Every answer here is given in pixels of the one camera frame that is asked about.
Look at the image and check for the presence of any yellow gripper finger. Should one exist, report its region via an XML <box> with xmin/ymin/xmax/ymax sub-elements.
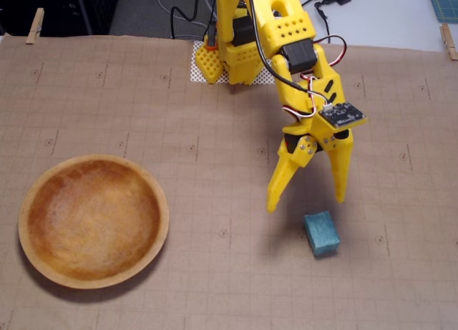
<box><xmin>266</xmin><ymin>138</ymin><xmax>318</xmax><ymax>213</ymax></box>
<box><xmin>323</xmin><ymin>142</ymin><xmax>355</xmax><ymax>204</ymax></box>

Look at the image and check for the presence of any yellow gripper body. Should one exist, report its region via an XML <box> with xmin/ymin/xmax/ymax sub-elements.
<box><xmin>278</xmin><ymin>117</ymin><xmax>356</xmax><ymax>156</ymax></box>

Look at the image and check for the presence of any blue wooden block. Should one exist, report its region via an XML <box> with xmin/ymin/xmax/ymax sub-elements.
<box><xmin>303</xmin><ymin>210</ymin><xmax>341</xmax><ymax>258</ymax></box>

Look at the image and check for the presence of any pink bowl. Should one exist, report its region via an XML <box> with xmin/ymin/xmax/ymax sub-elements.
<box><xmin>17</xmin><ymin>153</ymin><xmax>170</xmax><ymax>290</ymax></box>

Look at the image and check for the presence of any gridded wrapping paper sheet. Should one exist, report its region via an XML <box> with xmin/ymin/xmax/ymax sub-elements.
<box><xmin>0</xmin><ymin>32</ymin><xmax>458</xmax><ymax>330</ymax></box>

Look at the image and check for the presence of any yellow lattice table clamp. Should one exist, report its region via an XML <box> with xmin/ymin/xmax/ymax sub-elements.
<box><xmin>195</xmin><ymin>39</ymin><xmax>223</xmax><ymax>84</ymax></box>

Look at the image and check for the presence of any white perforated mat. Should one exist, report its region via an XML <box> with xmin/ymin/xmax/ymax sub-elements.
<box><xmin>189</xmin><ymin>40</ymin><xmax>276</xmax><ymax>84</ymax></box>

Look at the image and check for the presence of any wooden clothespin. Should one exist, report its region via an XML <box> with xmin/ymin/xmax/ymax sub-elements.
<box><xmin>25</xmin><ymin>7</ymin><xmax>45</xmax><ymax>45</ymax></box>
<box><xmin>439</xmin><ymin>23</ymin><xmax>458</xmax><ymax>62</ymax></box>

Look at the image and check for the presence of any green cutting mat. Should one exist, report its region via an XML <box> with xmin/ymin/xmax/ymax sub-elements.
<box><xmin>427</xmin><ymin>0</ymin><xmax>458</xmax><ymax>22</ymax></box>

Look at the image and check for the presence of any black camera circuit board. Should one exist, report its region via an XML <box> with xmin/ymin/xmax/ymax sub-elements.
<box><xmin>316</xmin><ymin>100</ymin><xmax>369</xmax><ymax>130</ymax></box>

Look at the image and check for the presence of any red white black servo wire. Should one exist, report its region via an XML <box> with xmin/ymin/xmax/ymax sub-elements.
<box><xmin>282</xmin><ymin>34</ymin><xmax>348</xmax><ymax>123</ymax></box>

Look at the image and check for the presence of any black camera cable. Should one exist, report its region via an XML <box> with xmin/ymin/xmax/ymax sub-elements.
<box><xmin>230</xmin><ymin>0</ymin><xmax>332</xmax><ymax>107</ymax></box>

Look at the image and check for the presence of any black power cable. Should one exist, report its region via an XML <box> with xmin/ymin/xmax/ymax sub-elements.
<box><xmin>170</xmin><ymin>0</ymin><xmax>218</xmax><ymax>49</ymax></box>

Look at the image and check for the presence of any white cable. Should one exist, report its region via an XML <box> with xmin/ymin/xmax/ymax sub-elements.
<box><xmin>155</xmin><ymin>0</ymin><xmax>215</xmax><ymax>23</ymax></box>

